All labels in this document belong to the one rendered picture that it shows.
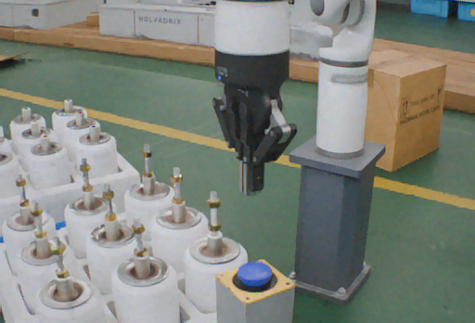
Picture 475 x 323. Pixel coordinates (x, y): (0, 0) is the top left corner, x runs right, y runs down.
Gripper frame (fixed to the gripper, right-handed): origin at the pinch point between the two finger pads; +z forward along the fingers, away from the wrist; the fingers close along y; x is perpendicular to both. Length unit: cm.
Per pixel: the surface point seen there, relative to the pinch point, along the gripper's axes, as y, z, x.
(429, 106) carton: -65, 28, 110
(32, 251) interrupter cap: -29.5, 19.6, -20.8
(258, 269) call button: 0.7, 11.9, 0.7
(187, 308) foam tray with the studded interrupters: -14.3, 26.9, -1.7
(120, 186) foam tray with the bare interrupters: -64, 29, 7
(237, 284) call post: 0.2, 13.4, -2.0
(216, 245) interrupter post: -15.7, 18.2, 4.3
